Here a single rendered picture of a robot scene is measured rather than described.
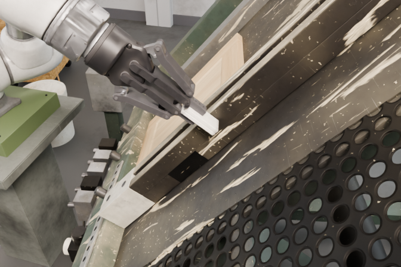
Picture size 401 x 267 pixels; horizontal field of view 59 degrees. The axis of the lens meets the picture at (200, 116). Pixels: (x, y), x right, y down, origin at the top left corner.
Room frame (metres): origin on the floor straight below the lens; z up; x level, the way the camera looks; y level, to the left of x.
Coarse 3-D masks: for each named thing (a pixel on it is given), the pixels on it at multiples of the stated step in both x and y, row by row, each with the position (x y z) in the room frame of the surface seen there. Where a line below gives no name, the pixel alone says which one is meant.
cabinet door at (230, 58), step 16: (224, 48) 0.86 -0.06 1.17; (240, 48) 0.80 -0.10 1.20; (208, 64) 0.87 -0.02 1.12; (224, 64) 0.77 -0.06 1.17; (240, 64) 0.71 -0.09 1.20; (192, 80) 0.87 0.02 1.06; (208, 80) 0.78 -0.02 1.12; (224, 80) 0.69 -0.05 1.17; (208, 96) 0.70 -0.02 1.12; (160, 128) 0.79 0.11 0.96; (144, 144) 0.77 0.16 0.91
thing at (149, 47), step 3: (156, 42) 0.48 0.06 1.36; (159, 42) 0.48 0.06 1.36; (162, 42) 0.48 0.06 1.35; (141, 45) 0.49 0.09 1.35; (144, 45) 0.48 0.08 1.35; (147, 45) 0.48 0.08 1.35; (150, 45) 0.48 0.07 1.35; (153, 45) 0.48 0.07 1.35; (162, 45) 0.48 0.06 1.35; (147, 48) 0.48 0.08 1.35; (150, 48) 0.48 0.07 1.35; (147, 51) 0.48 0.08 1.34; (150, 51) 0.48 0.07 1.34; (153, 51) 0.48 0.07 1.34; (165, 51) 0.48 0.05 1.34; (153, 54) 0.47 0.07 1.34; (153, 57) 0.47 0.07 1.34; (156, 57) 0.47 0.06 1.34
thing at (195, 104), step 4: (192, 84) 0.48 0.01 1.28; (192, 88) 0.47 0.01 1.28; (188, 96) 0.47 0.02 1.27; (192, 96) 0.47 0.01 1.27; (192, 100) 0.47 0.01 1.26; (196, 100) 0.48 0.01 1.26; (192, 104) 0.47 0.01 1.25; (196, 104) 0.47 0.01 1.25; (200, 104) 0.48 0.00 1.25; (192, 108) 0.47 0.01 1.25; (196, 108) 0.47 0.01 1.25; (200, 108) 0.47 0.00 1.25; (204, 108) 0.47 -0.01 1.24; (200, 112) 0.47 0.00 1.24; (204, 112) 0.47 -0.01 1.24
